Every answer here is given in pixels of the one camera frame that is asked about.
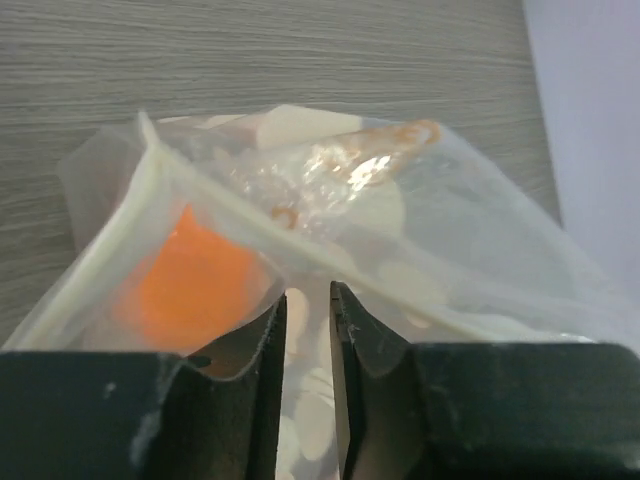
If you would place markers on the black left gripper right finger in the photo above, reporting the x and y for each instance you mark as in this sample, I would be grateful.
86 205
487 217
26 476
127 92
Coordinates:
478 410

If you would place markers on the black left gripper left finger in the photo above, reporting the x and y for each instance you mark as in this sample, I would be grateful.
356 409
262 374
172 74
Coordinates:
151 415

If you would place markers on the orange toy fruit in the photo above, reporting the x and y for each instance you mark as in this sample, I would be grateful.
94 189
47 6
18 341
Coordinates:
199 287

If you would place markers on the clear polka dot zip bag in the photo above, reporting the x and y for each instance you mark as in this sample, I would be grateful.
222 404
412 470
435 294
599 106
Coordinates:
428 233

